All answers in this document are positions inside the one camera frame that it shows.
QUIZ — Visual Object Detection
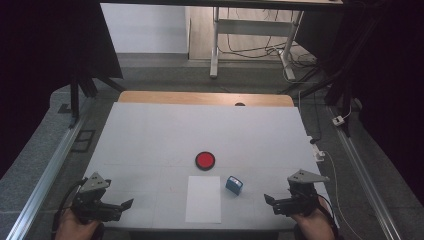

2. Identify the round red ink pad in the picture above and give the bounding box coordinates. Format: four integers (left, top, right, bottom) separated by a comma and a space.
194, 151, 216, 172

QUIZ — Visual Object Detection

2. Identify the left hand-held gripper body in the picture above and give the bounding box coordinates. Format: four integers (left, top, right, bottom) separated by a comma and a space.
70, 171, 123, 224

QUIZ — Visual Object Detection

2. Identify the white-legged desk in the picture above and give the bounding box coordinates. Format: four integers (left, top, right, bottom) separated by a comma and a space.
99, 0, 344, 81

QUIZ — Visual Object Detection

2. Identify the black floor frame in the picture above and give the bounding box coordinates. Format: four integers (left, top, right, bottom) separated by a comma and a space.
70, 129, 97, 154

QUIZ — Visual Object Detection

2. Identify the blue stamp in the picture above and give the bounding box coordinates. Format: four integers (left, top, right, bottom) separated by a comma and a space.
225, 175, 244, 196

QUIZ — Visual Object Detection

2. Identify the large white table cover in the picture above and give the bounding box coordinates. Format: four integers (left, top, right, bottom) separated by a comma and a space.
73, 101, 340, 232

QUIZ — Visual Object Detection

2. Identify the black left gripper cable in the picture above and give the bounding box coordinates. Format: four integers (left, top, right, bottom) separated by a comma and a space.
50, 178, 88, 236

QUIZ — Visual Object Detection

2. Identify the white power plug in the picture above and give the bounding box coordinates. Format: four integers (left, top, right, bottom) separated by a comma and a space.
306, 134, 326, 163

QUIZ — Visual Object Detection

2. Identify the black curtain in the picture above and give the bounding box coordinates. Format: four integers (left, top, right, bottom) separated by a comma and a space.
295, 0, 424, 208
0, 0, 125, 181

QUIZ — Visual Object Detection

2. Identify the aluminium rail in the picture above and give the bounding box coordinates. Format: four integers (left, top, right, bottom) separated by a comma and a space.
327, 105, 403, 240
5, 99, 95, 240

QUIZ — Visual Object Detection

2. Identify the person's left hand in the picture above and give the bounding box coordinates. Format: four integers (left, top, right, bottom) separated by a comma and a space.
54, 208, 102, 240

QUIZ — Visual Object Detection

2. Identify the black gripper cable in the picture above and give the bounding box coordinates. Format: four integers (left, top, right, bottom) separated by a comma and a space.
318, 194, 336, 231
50, 178, 88, 236

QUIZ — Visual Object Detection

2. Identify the wooden table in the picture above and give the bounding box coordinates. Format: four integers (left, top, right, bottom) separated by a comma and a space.
117, 90, 295, 108

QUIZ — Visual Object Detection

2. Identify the person's right hand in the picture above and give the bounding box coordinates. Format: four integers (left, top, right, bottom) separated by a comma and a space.
289, 199, 335, 240

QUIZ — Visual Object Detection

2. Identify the thin white cable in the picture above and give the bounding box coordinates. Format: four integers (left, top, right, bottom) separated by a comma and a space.
322, 150, 365, 240

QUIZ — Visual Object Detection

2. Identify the tangle of black floor cables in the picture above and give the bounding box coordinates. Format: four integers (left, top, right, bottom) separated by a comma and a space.
218, 8, 318, 69

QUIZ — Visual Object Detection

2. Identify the black metal stand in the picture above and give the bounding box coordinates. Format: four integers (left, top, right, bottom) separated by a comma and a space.
67, 75, 127, 130

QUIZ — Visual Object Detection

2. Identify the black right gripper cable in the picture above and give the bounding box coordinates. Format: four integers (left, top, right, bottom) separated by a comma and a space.
318, 194, 336, 231

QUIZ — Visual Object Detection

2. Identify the white paper sheet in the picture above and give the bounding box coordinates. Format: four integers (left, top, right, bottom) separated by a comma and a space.
184, 175, 222, 224

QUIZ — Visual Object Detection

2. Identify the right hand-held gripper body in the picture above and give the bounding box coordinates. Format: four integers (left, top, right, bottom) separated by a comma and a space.
286, 168, 331, 217

